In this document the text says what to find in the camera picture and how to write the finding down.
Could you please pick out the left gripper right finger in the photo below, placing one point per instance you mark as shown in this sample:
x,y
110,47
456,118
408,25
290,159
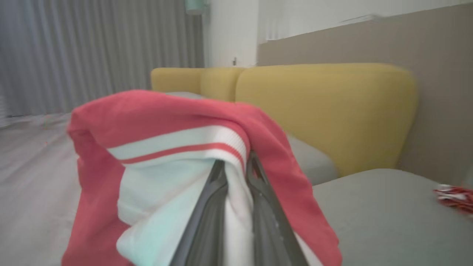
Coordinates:
x,y
269,229

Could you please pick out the narrow yellow sofa backrest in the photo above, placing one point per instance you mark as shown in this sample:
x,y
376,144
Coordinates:
x,y
175,79
220,83

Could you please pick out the pale teal wall fixture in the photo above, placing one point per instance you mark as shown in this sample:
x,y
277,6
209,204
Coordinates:
x,y
195,6

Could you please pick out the large grey sofa chaise cushion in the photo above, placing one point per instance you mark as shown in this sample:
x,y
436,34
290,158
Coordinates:
x,y
388,221

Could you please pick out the grey sofa seat cushion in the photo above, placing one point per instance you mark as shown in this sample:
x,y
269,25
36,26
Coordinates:
x,y
314,162
184,95

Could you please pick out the red Bulls basketball jersey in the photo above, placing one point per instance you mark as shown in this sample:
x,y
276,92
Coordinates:
x,y
155,114

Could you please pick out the red shorts with white band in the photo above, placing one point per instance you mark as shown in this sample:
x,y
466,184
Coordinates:
x,y
456,197

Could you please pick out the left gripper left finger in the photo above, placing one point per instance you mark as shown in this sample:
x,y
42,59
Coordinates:
x,y
205,229

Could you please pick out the wide yellow sofa backrest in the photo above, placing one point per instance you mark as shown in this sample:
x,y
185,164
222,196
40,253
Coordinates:
x,y
332,114

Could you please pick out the grey pleated curtain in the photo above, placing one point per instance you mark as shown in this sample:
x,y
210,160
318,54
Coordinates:
x,y
92,51

